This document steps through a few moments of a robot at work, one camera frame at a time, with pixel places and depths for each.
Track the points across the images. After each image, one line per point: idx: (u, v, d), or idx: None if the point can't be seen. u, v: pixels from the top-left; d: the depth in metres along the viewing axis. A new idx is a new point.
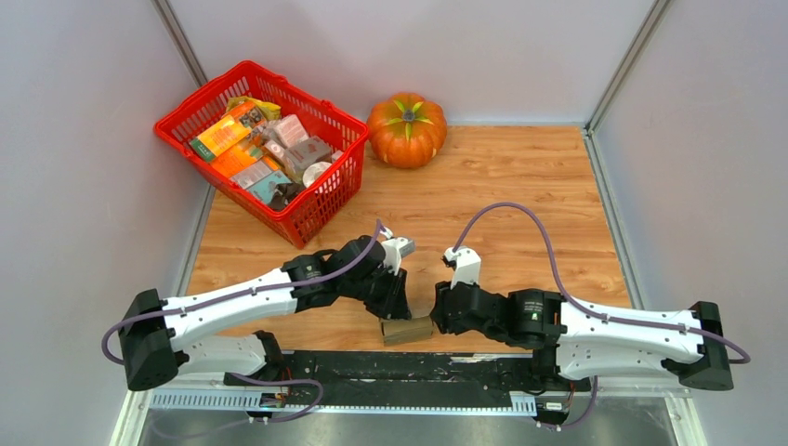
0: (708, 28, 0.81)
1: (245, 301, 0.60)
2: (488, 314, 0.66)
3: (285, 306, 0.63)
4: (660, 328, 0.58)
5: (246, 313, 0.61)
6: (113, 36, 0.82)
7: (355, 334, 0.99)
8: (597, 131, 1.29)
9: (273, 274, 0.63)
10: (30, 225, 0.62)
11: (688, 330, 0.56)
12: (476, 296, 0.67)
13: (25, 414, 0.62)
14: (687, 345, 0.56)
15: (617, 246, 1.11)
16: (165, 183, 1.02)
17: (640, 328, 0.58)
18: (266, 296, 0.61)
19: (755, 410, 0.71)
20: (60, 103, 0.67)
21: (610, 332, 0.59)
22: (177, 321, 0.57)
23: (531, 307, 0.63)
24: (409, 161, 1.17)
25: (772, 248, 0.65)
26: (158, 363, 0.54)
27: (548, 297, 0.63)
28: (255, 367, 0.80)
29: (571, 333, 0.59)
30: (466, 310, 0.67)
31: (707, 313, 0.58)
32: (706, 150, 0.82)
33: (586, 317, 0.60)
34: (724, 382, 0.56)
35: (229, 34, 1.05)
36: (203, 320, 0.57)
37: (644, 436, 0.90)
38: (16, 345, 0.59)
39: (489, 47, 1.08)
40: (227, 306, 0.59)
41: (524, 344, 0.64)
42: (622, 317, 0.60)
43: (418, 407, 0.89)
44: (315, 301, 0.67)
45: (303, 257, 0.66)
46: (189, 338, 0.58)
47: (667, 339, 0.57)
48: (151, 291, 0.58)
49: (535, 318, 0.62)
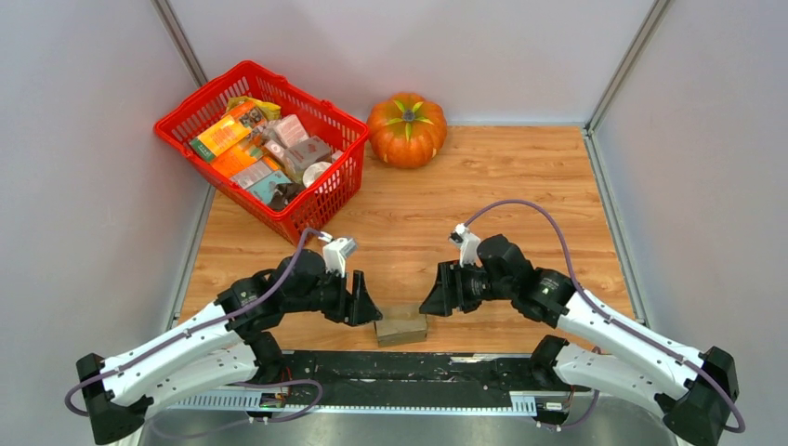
0: (708, 27, 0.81)
1: (179, 345, 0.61)
2: (511, 269, 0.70)
3: (227, 337, 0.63)
4: (656, 350, 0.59)
5: (182, 357, 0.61)
6: (112, 35, 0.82)
7: (354, 334, 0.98)
8: (597, 131, 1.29)
9: (207, 310, 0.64)
10: (31, 222, 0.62)
11: (684, 361, 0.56)
12: (508, 250, 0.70)
13: (25, 415, 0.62)
14: (676, 374, 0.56)
15: (617, 246, 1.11)
16: (165, 185, 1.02)
17: (640, 343, 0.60)
18: (201, 335, 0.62)
19: (755, 411, 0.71)
20: (59, 102, 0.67)
21: (608, 333, 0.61)
22: (116, 381, 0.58)
23: (545, 282, 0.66)
24: (409, 161, 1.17)
25: (771, 245, 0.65)
26: (110, 422, 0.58)
27: (565, 281, 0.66)
28: (250, 372, 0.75)
29: (571, 318, 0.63)
30: (496, 256, 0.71)
31: (714, 357, 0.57)
32: (706, 150, 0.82)
33: (592, 311, 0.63)
34: (705, 433, 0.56)
35: (229, 35, 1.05)
36: (139, 374, 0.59)
37: (644, 437, 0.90)
38: (17, 344, 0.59)
39: (489, 47, 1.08)
40: (161, 355, 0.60)
41: (526, 311, 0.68)
42: (625, 324, 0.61)
43: (418, 407, 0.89)
44: (259, 325, 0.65)
45: (236, 285, 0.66)
46: (134, 393, 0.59)
47: (658, 361, 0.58)
48: (88, 356, 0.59)
49: (545, 291, 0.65)
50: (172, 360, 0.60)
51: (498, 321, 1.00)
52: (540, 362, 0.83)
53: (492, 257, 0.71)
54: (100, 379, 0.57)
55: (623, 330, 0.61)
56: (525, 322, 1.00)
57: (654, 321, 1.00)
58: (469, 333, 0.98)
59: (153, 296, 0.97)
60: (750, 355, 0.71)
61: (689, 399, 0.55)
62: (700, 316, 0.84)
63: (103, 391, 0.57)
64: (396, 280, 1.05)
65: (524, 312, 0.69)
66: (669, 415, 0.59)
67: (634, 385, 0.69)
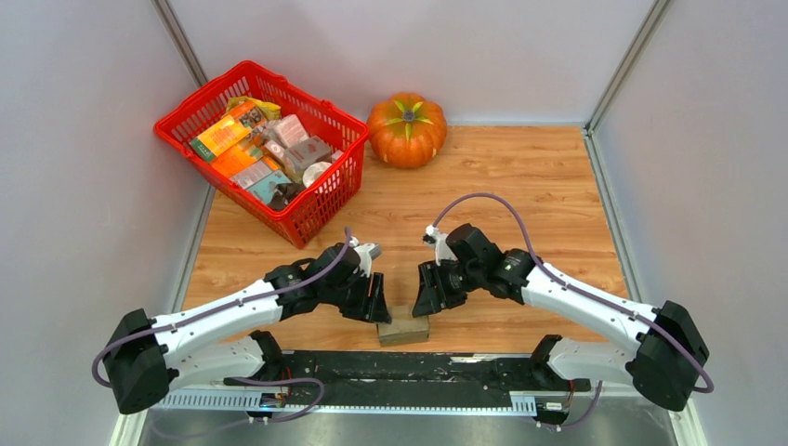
0: (709, 27, 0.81)
1: (232, 312, 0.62)
2: (476, 253, 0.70)
3: (271, 314, 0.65)
4: (610, 308, 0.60)
5: (232, 324, 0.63)
6: (112, 35, 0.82)
7: (354, 334, 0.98)
8: (597, 130, 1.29)
9: (257, 284, 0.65)
10: (30, 224, 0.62)
11: (636, 317, 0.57)
12: (473, 233, 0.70)
13: (26, 415, 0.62)
14: (628, 329, 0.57)
15: (617, 246, 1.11)
16: (165, 184, 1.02)
17: (594, 304, 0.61)
18: (252, 307, 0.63)
19: (755, 412, 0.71)
20: (59, 103, 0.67)
21: (565, 296, 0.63)
22: (169, 337, 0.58)
23: (510, 260, 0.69)
24: (409, 161, 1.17)
25: (772, 246, 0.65)
26: (150, 382, 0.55)
27: (527, 256, 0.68)
28: (256, 366, 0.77)
29: (531, 287, 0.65)
30: (460, 242, 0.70)
31: (667, 310, 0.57)
32: (706, 150, 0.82)
33: (550, 280, 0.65)
34: (671, 391, 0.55)
35: (229, 35, 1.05)
36: (193, 334, 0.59)
37: (644, 437, 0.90)
38: (17, 344, 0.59)
39: (489, 47, 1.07)
40: (216, 318, 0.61)
41: (492, 288, 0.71)
42: (582, 288, 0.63)
43: (418, 407, 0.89)
44: (299, 308, 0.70)
45: (284, 267, 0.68)
46: (181, 352, 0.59)
47: (612, 320, 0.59)
48: (138, 311, 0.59)
49: (508, 268, 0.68)
50: (223, 325, 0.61)
51: (497, 321, 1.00)
52: (539, 362, 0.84)
53: (459, 242, 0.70)
54: (155, 332, 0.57)
55: (580, 294, 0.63)
56: (526, 322, 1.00)
57: None
58: (470, 333, 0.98)
59: (153, 296, 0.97)
60: (751, 355, 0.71)
61: (641, 352, 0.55)
62: (700, 317, 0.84)
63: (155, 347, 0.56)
64: (396, 280, 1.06)
65: (491, 291, 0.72)
66: (635, 375, 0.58)
67: (608, 360, 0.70)
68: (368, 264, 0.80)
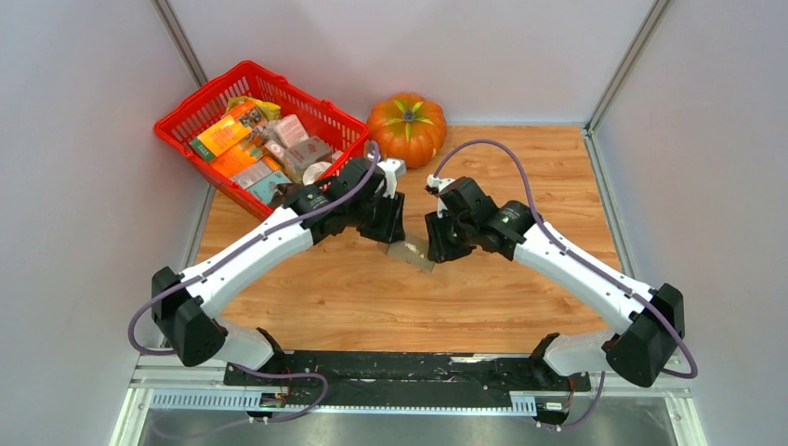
0: (709, 28, 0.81)
1: (258, 248, 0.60)
2: (467, 203, 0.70)
3: (300, 239, 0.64)
4: (608, 282, 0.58)
5: (264, 259, 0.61)
6: (111, 36, 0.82)
7: (355, 334, 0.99)
8: (597, 131, 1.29)
9: (277, 215, 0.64)
10: (29, 227, 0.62)
11: (633, 295, 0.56)
12: (465, 184, 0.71)
13: (25, 416, 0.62)
14: (623, 307, 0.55)
15: (617, 246, 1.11)
16: (165, 184, 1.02)
17: (592, 274, 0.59)
18: (278, 237, 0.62)
19: (755, 414, 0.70)
20: (59, 106, 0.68)
21: (559, 263, 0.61)
22: (202, 287, 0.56)
23: (506, 213, 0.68)
24: (409, 161, 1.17)
25: (772, 247, 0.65)
26: (197, 332, 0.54)
27: (525, 212, 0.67)
28: (268, 355, 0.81)
29: (526, 246, 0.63)
30: (453, 191, 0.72)
31: (663, 293, 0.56)
32: (707, 150, 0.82)
33: (549, 242, 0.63)
34: (645, 370, 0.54)
35: (229, 35, 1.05)
36: (225, 278, 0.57)
37: (643, 436, 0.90)
38: (16, 347, 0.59)
39: (489, 48, 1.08)
40: (244, 256, 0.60)
41: (483, 240, 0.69)
42: (580, 255, 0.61)
43: (418, 407, 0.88)
44: (329, 229, 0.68)
45: (306, 190, 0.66)
46: (219, 299, 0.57)
47: (607, 294, 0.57)
48: (164, 268, 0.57)
49: (505, 220, 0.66)
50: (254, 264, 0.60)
51: (499, 321, 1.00)
52: (538, 360, 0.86)
53: (451, 193, 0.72)
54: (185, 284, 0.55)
55: (578, 262, 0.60)
56: (526, 322, 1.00)
57: None
58: (470, 334, 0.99)
59: None
60: (751, 356, 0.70)
61: (632, 331, 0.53)
62: (700, 318, 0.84)
63: (189, 299, 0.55)
64: (396, 280, 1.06)
65: (481, 242, 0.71)
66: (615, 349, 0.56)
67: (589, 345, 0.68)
68: (392, 184, 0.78)
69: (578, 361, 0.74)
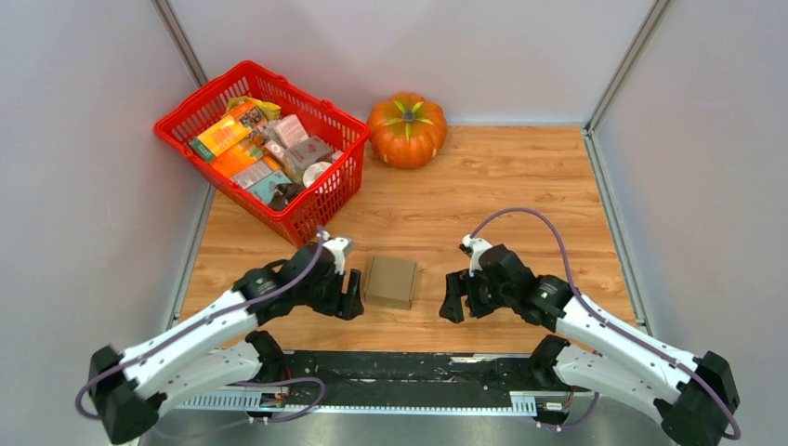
0: (709, 27, 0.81)
1: (203, 331, 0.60)
2: (510, 276, 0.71)
3: (244, 324, 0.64)
4: (650, 353, 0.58)
5: (204, 345, 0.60)
6: (112, 35, 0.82)
7: (355, 334, 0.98)
8: (597, 131, 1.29)
9: (224, 298, 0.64)
10: (30, 225, 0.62)
11: (677, 365, 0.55)
12: (506, 256, 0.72)
13: (26, 416, 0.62)
14: (669, 377, 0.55)
15: (617, 246, 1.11)
16: (165, 184, 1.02)
17: (632, 345, 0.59)
18: (222, 321, 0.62)
19: (756, 415, 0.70)
20: (59, 103, 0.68)
21: (603, 335, 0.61)
22: (139, 370, 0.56)
23: (545, 286, 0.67)
24: (410, 161, 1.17)
25: (772, 246, 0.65)
26: (130, 413, 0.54)
27: (564, 285, 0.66)
28: (254, 368, 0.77)
29: (567, 320, 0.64)
30: (495, 263, 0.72)
31: (708, 361, 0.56)
32: (707, 150, 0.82)
33: (587, 314, 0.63)
34: (702, 439, 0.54)
35: (229, 35, 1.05)
36: (164, 361, 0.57)
37: (643, 436, 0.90)
38: (16, 347, 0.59)
39: (489, 48, 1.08)
40: (186, 339, 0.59)
41: (524, 314, 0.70)
42: (620, 327, 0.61)
43: (418, 407, 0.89)
44: (275, 311, 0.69)
45: (253, 273, 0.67)
46: (156, 382, 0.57)
47: (651, 364, 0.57)
48: (104, 349, 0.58)
49: (544, 295, 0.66)
50: (195, 347, 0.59)
51: (499, 321, 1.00)
52: (539, 363, 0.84)
53: (493, 264, 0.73)
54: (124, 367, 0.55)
55: (619, 334, 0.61)
56: (526, 322, 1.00)
57: (653, 321, 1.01)
58: (469, 333, 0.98)
59: (153, 296, 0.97)
60: (750, 357, 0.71)
61: (679, 401, 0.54)
62: (700, 317, 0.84)
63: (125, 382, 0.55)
64: None
65: (524, 315, 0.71)
66: (668, 416, 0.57)
67: (630, 387, 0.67)
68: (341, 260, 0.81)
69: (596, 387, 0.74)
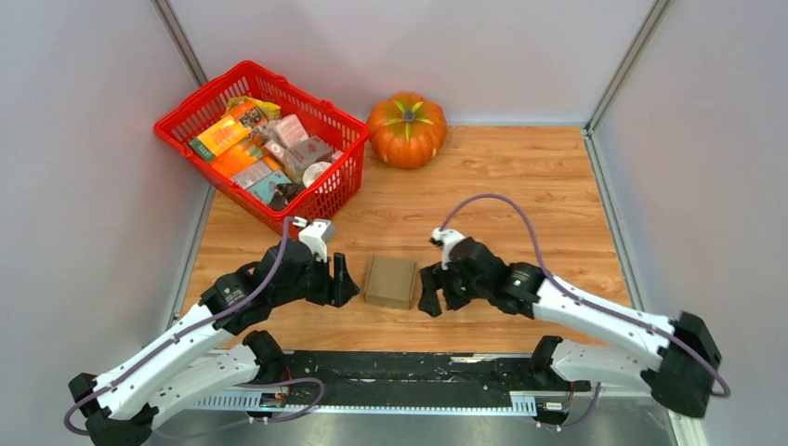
0: (709, 27, 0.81)
1: (170, 350, 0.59)
2: (482, 269, 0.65)
3: (217, 337, 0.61)
4: (627, 322, 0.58)
5: (176, 363, 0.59)
6: (112, 35, 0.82)
7: (355, 334, 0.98)
8: (597, 131, 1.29)
9: (191, 314, 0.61)
10: (30, 225, 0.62)
11: (654, 331, 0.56)
12: (478, 249, 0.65)
13: (26, 416, 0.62)
14: (649, 345, 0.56)
15: (617, 246, 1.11)
16: (165, 184, 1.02)
17: (608, 318, 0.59)
18: (190, 339, 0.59)
19: (756, 415, 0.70)
20: (59, 103, 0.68)
21: (580, 313, 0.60)
22: (111, 397, 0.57)
23: (518, 274, 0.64)
24: (409, 161, 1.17)
25: (772, 246, 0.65)
26: (112, 436, 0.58)
27: (536, 270, 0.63)
28: (251, 372, 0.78)
29: (543, 305, 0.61)
30: (466, 258, 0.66)
31: (684, 322, 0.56)
32: (707, 150, 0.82)
33: (562, 295, 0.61)
34: (689, 401, 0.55)
35: (229, 35, 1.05)
36: (134, 386, 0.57)
37: (645, 437, 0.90)
38: (16, 347, 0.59)
39: (489, 48, 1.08)
40: (154, 362, 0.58)
41: (501, 306, 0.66)
42: (594, 302, 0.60)
43: (418, 407, 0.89)
44: (252, 320, 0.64)
45: (219, 282, 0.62)
46: (132, 405, 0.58)
47: (630, 334, 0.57)
48: (78, 377, 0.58)
49: (518, 283, 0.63)
50: (164, 368, 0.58)
51: (499, 321, 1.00)
52: (539, 365, 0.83)
53: (463, 259, 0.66)
54: (94, 397, 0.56)
55: (594, 308, 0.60)
56: (525, 322, 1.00)
57: None
58: (468, 333, 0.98)
59: (153, 296, 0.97)
60: (750, 356, 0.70)
61: (663, 366, 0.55)
62: (700, 317, 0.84)
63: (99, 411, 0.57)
64: None
65: (499, 307, 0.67)
66: (659, 386, 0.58)
67: (628, 370, 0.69)
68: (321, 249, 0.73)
69: (595, 378, 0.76)
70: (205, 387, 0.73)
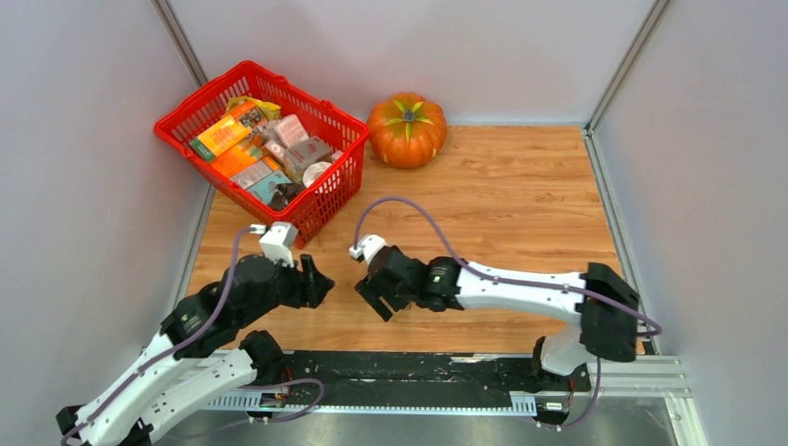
0: (708, 27, 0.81)
1: (137, 383, 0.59)
2: (400, 275, 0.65)
3: (182, 363, 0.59)
4: (544, 288, 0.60)
5: (147, 393, 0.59)
6: (112, 35, 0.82)
7: (354, 334, 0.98)
8: (597, 131, 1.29)
9: (153, 344, 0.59)
10: (30, 225, 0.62)
11: (568, 289, 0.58)
12: (392, 256, 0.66)
13: (26, 417, 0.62)
14: (565, 304, 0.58)
15: (617, 246, 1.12)
16: (165, 184, 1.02)
17: (526, 288, 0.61)
18: (153, 370, 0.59)
19: (755, 416, 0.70)
20: (59, 104, 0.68)
21: (500, 291, 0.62)
22: (90, 430, 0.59)
23: (437, 270, 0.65)
24: (409, 161, 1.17)
25: (772, 246, 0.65)
26: None
27: (452, 262, 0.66)
28: (248, 374, 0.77)
29: (465, 294, 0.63)
30: (382, 268, 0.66)
31: (591, 271, 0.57)
32: (707, 150, 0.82)
33: (480, 279, 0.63)
34: (619, 347, 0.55)
35: (229, 35, 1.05)
36: (109, 420, 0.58)
37: (644, 437, 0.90)
38: (16, 347, 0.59)
39: (489, 48, 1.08)
40: (124, 395, 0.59)
41: (428, 306, 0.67)
42: (509, 277, 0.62)
43: (418, 407, 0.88)
44: (220, 340, 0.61)
45: (177, 308, 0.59)
46: (112, 435, 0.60)
47: (548, 298, 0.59)
48: (62, 411, 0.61)
49: (438, 279, 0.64)
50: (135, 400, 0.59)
51: (499, 321, 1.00)
52: (541, 371, 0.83)
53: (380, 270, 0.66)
54: (75, 431, 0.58)
55: (512, 283, 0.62)
56: (526, 322, 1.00)
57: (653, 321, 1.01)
58: (468, 334, 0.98)
59: (153, 296, 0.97)
60: (751, 357, 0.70)
61: (584, 321, 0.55)
62: (700, 317, 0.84)
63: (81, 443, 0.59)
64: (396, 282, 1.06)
65: (429, 308, 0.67)
66: (584, 340, 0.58)
67: (578, 341, 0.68)
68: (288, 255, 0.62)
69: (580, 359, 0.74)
70: (200, 399, 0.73)
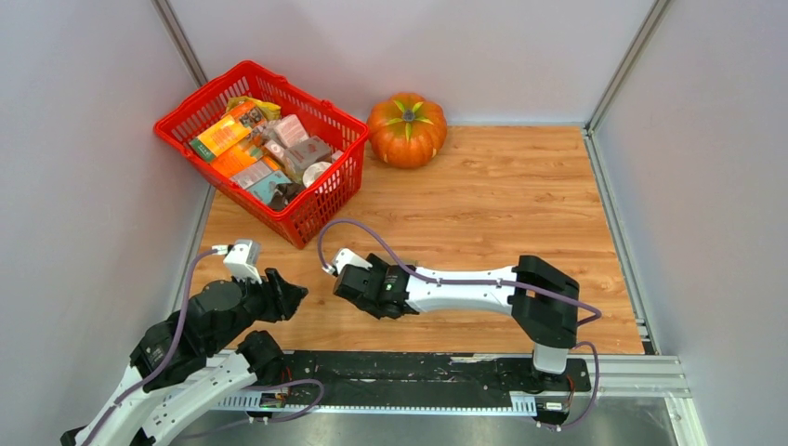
0: (708, 27, 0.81)
1: (117, 413, 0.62)
2: (357, 289, 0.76)
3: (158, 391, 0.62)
4: (479, 284, 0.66)
5: (129, 420, 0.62)
6: (112, 34, 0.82)
7: (354, 334, 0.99)
8: (597, 131, 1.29)
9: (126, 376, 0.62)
10: (31, 224, 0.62)
11: (500, 283, 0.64)
12: (348, 273, 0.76)
13: (27, 417, 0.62)
14: (500, 296, 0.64)
15: (617, 246, 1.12)
16: (165, 183, 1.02)
17: (466, 286, 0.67)
18: (128, 400, 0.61)
19: (755, 415, 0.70)
20: (59, 103, 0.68)
21: (444, 292, 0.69)
22: None
23: (389, 279, 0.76)
24: (409, 161, 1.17)
25: (772, 245, 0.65)
26: None
27: (402, 271, 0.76)
28: (246, 379, 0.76)
29: (413, 299, 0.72)
30: (341, 285, 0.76)
31: (520, 266, 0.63)
32: (706, 150, 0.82)
33: (426, 282, 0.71)
34: (557, 333, 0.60)
35: (229, 34, 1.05)
36: None
37: (645, 436, 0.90)
38: (16, 347, 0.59)
39: (489, 48, 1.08)
40: (108, 425, 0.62)
41: (387, 312, 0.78)
42: (452, 278, 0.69)
43: (418, 407, 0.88)
44: (192, 366, 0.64)
45: (143, 339, 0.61)
46: None
47: (485, 294, 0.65)
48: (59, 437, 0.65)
49: (389, 287, 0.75)
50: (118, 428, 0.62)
51: (499, 321, 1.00)
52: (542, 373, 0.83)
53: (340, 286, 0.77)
54: None
55: (454, 283, 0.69)
56: None
57: (653, 321, 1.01)
58: (468, 334, 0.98)
59: (153, 296, 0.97)
60: (751, 356, 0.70)
61: (515, 314, 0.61)
62: (700, 317, 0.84)
63: None
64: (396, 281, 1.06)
65: (387, 315, 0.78)
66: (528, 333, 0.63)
67: None
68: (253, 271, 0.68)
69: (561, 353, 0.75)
70: (198, 407, 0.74)
